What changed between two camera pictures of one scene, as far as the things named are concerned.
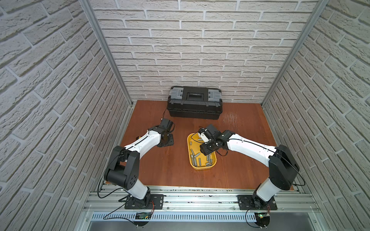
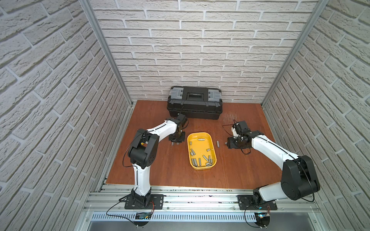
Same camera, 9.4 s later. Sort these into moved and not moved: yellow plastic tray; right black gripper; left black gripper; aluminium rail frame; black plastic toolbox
Moved: right black gripper; left black gripper
Not moved: black plastic toolbox; aluminium rail frame; yellow plastic tray
